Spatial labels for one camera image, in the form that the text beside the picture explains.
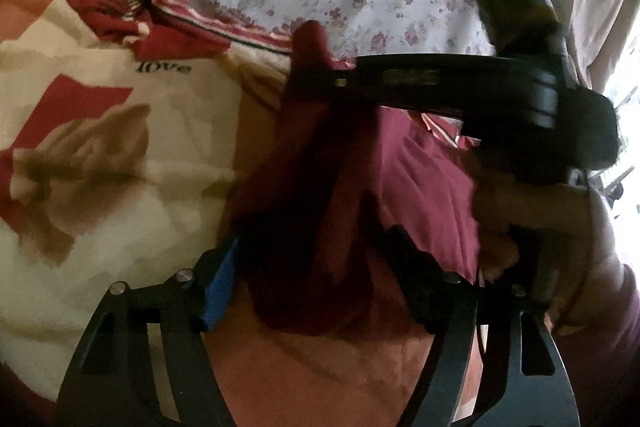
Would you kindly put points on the beige cloth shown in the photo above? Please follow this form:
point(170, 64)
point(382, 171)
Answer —
point(595, 7)

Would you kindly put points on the person's right forearm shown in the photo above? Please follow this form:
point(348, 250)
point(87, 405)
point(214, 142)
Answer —
point(610, 347)

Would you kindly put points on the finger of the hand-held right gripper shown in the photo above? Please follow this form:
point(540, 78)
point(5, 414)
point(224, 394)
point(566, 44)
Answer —
point(400, 79)

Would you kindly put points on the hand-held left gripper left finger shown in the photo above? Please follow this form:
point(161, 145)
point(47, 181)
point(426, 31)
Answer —
point(220, 289)

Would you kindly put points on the maroon garment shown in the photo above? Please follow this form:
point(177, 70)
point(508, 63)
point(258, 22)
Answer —
point(425, 187)

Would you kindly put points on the red cream orange printed blanket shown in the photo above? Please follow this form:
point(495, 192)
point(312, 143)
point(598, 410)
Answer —
point(100, 82)

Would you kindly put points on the person's right hand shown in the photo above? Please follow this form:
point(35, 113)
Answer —
point(535, 209)

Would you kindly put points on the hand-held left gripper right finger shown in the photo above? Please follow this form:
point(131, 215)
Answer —
point(425, 292)

